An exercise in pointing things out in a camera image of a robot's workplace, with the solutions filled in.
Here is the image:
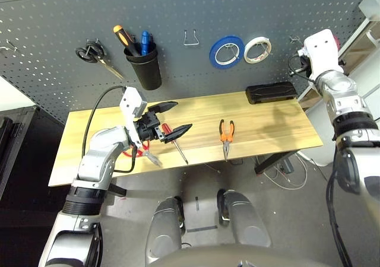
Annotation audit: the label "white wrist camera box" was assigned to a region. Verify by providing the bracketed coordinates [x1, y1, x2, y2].
[119, 85, 148, 149]
[297, 28, 345, 85]

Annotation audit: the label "black flat equipment case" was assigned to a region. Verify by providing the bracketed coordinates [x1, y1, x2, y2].
[0, 106, 38, 204]

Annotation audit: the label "blue tape roll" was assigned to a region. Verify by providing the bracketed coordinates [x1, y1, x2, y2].
[209, 35, 246, 69]

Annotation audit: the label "silver robot left leg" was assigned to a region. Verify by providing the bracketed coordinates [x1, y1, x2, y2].
[145, 196, 186, 265]

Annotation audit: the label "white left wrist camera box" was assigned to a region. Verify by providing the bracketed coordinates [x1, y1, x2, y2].
[119, 85, 148, 149]

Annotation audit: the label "black handled scissors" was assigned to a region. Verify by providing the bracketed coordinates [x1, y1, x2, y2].
[75, 38, 125, 81]

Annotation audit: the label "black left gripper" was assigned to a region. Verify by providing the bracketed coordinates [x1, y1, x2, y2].
[133, 100, 193, 144]

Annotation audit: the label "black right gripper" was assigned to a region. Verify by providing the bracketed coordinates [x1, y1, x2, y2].
[299, 55, 313, 76]

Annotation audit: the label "black plastic tool case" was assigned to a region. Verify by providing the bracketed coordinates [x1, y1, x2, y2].
[245, 81, 298, 105]

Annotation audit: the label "red handled screwdriver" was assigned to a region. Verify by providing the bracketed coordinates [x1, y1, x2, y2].
[161, 123, 189, 166]

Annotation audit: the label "silver robot leg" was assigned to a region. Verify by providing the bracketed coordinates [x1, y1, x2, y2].
[216, 189, 271, 249]
[145, 196, 186, 265]

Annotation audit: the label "grey robot torso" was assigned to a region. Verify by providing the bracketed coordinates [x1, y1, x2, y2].
[148, 244, 336, 267]

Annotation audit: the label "orange black pliers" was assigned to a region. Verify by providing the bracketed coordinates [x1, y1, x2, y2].
[218, 119, 235, 163]

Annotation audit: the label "translucent plastic box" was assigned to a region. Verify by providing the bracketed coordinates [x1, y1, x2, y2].
[358, 0, 380, 20]

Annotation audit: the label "orange black screwdriver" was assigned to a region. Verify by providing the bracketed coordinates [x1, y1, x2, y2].
[112, 25, 142, 57]

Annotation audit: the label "metal wire pliers holder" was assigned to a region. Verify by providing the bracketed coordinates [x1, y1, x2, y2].
[183, 29, 200, 46]

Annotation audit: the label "blue handled screwdriver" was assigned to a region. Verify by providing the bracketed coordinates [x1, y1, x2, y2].
[140, 30, 151, 56]

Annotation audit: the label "grey power strip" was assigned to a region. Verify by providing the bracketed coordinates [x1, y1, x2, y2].
[280, 158, 295, 174]

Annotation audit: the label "white floor cable bundle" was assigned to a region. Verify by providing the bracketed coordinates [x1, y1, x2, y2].
[261, 154, 327, 190]

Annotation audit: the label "grey metal pegboard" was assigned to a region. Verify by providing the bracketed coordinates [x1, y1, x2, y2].
[0, 0, 375, 125]

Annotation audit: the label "black plastic cup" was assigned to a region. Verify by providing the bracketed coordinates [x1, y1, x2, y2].
[123, 41, 163, 91]

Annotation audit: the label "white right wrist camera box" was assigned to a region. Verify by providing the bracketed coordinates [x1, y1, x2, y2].
[297, 28, 345, 85]

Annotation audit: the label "silver robot right leg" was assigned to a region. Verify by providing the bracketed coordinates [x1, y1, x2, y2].
[216, 189, 271, 249]

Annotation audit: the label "white tape roll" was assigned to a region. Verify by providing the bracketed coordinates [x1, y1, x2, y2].
[243, 36, 273, 64]

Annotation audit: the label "red handled scissors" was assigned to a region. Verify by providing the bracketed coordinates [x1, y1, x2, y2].
[123, 142, 163, 167]

